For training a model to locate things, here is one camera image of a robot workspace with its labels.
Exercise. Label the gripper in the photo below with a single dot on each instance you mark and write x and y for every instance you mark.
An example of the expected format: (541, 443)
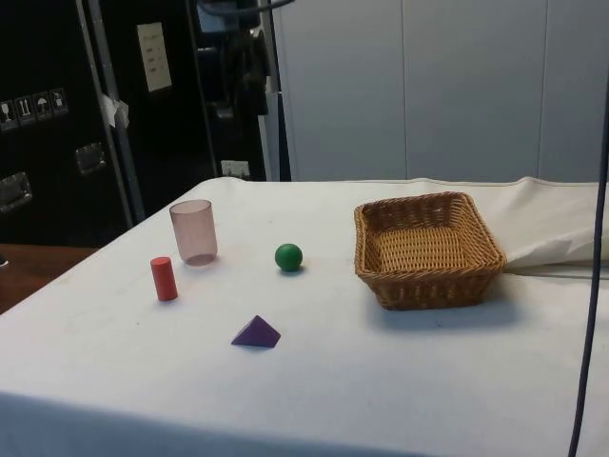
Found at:
(242, 50)

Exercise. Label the red cylinder block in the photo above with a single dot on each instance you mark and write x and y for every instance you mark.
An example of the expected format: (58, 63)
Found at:
(164, 279)

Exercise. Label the brown wicker basket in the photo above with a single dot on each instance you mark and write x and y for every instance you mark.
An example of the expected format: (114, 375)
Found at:
(428, 252)

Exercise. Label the purple triangular block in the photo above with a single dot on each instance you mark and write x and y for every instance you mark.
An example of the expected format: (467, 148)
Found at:
(257, 333)

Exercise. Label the see-through pink cup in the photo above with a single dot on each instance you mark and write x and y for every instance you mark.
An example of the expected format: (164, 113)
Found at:
(194, 233)

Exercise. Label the pale lockers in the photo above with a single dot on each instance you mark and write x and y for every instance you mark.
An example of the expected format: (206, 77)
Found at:
(428, 95)

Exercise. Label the green ball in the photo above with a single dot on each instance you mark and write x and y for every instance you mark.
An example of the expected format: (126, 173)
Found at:
(288, 257)

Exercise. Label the black cabinet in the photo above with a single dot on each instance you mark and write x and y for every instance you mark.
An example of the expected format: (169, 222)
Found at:
(47, 190)

